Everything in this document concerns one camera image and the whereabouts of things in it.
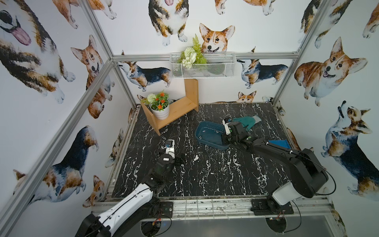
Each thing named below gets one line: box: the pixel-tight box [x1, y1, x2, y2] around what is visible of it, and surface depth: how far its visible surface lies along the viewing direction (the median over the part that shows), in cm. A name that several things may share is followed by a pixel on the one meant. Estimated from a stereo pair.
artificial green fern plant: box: [177, 33, 207, 70], surface depth 82 cm
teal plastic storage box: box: [194, 120, 231, 150], surface depth 106 cm
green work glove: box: [232, 115, 263, 132], surface depth 112 cm
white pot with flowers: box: [140, 90, 170, 121], surface depth 97 cm
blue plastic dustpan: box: [268, 139, 291, 150], surface depth 102 cm
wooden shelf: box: [140, 78, 199, 137], surface depth 111 cm
